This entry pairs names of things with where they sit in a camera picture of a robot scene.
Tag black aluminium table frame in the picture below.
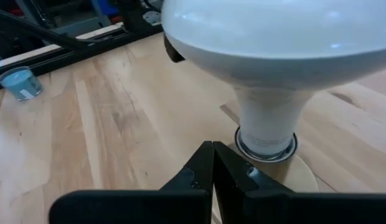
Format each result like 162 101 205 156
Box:
0 7 164 91

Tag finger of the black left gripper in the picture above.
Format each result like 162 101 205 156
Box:
163 33 186 63

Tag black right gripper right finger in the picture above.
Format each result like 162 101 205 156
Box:
213 141 386 224

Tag white flood light bulb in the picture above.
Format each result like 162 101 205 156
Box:
161 0 386 157

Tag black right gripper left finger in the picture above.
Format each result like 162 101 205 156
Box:
49 140 214 224

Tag blue candle jar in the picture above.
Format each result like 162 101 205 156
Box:
0 65 45 102

